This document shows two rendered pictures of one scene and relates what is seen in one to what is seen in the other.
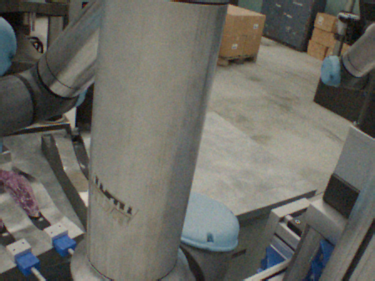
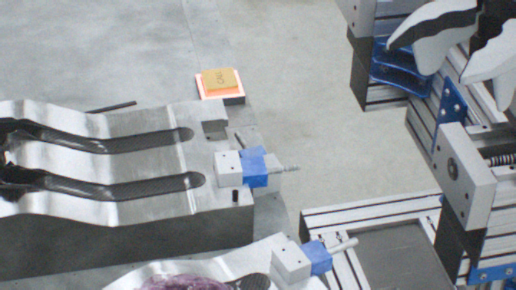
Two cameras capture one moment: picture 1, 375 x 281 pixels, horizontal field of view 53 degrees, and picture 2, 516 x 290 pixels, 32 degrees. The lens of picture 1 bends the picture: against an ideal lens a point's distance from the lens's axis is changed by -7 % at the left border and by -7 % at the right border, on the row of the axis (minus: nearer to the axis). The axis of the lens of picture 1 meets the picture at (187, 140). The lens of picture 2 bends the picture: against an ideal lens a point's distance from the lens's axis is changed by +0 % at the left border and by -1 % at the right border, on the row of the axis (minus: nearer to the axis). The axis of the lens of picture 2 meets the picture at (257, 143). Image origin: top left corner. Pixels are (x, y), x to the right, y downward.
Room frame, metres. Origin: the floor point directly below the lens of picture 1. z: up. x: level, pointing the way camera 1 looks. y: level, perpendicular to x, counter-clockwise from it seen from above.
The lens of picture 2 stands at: (0.42, 1.09, 1.83)
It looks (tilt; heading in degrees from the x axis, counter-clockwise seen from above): 41 degrees down; 294
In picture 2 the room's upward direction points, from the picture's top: 2 degrees clockwise
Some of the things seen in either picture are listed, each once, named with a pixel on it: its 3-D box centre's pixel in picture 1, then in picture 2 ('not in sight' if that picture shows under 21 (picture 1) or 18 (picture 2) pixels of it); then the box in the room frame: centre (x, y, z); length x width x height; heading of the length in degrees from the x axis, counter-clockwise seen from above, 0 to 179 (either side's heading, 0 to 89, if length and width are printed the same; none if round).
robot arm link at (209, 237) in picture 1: (186, 248); not in sight; (0.40, -0.02, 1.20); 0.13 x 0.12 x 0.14; 155
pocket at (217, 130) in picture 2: not in sight; (217, 138); (0.94, 0.09, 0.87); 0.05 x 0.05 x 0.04; 37
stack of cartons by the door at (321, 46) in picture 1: (333, 39); not in sight; (7.35, -2.32, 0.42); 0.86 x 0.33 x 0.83; 42
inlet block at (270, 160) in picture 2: not in sight; (252, 157); (0.89, 0.06, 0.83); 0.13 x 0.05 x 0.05; 138
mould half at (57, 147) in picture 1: (99, 162); (78, 178); (1.09, 0.27, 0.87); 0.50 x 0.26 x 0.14; 37
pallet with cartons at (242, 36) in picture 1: (215, 29); not in sight; (6.15, -0.10, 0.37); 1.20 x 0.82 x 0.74; 50
